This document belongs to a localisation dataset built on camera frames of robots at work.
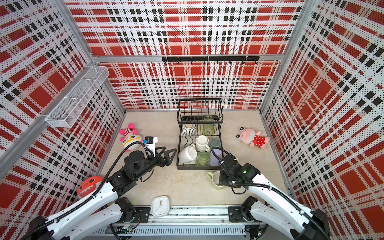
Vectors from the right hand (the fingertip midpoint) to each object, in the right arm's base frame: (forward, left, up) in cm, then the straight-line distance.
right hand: (225, 180), depth 77 cm
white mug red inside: (+23, +12, +1) cm, 26 cm away
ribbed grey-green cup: (+32, +21, -1) cm, 39 cm away
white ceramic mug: (+14, +20, +2) cm, 25 cm away
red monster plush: (-3, +71, +1) cm, 71 cm away
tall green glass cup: (+40, +7, -4) cm, 41 cm away
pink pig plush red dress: (+29, -19, -2) cm, 34 cm away
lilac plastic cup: (+11, +5, +1) cm, 12 cm away
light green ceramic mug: (+1, +6, 0) cm, 6 cm away
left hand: (+12, +27, +13) cm, 32 cm away
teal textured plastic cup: (+29, +3, -10) cm, 31 cm away
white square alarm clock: (-11, +34, -6) cm, 36 cm away
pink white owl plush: (+29, +59, 0) cm, 65 cm away
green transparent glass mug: (+13, +12, -2) cm, 18 cm away
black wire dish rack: (+27, +13, +4) cm, 30 cm away
